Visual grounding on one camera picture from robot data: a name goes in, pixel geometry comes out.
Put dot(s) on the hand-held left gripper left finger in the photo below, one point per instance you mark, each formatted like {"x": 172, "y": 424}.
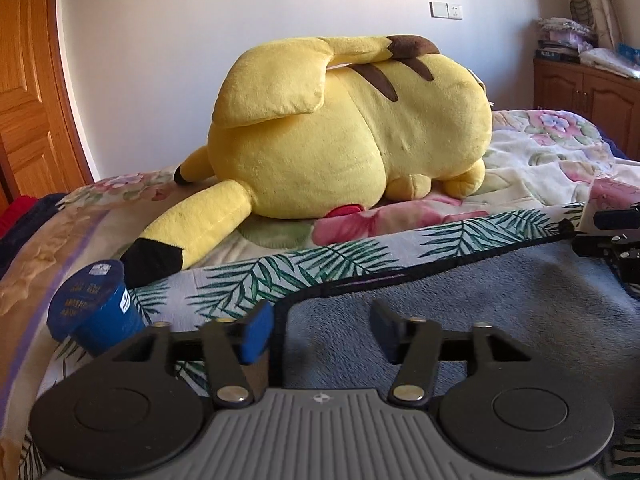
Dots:
{"x": 256, "y": 336}

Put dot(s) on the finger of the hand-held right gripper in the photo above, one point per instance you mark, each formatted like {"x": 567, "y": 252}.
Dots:
{"x": 595, "y": 247}
{"x": 616, "y": 220}

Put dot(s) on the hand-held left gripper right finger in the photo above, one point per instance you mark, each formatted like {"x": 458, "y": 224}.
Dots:
{"x": 384, "y": 331}

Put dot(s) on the grey towel with black edge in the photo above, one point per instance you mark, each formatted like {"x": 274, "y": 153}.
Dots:
{"x": 500, "y": 300}

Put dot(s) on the leaf print sheet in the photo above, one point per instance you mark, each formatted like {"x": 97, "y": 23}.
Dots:
{"x": 310, "y": 265}

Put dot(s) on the floral blanket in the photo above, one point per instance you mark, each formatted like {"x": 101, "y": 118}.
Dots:
{"x": 545, "y": 160}

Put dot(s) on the wooden cabinet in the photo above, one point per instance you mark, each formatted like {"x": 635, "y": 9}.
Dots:
{"x": 585, "y": 92}

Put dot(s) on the blue cylindrical canister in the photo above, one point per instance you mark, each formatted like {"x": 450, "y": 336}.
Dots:
{"x": 102, "y": 317}

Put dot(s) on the white folded cloth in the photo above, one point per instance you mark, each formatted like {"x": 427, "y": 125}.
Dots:
{"x": 607, "y": 58}

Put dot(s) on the blue packet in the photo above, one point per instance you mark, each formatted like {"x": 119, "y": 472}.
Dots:
{"x": 629, "y": 51}

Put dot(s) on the stack of books and papers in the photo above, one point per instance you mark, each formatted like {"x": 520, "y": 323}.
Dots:
{"x": 565, "y": 37}

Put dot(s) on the yellow plush toy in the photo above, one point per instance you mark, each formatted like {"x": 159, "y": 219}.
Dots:
{"x": 350, "y": 140}

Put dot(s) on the dark blue cloth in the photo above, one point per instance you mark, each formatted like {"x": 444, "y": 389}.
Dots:
{"x": 35, "y": 220}

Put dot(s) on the red cloth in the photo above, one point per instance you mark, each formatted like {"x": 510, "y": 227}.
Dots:
{"x": 14, "y": 212}

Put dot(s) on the wooden wardrobe door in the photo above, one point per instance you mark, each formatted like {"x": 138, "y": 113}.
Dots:
{"x": 27, "y": 90}

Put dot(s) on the white wall socket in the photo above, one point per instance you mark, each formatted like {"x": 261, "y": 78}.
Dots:
{"x": 446, "y": 9}

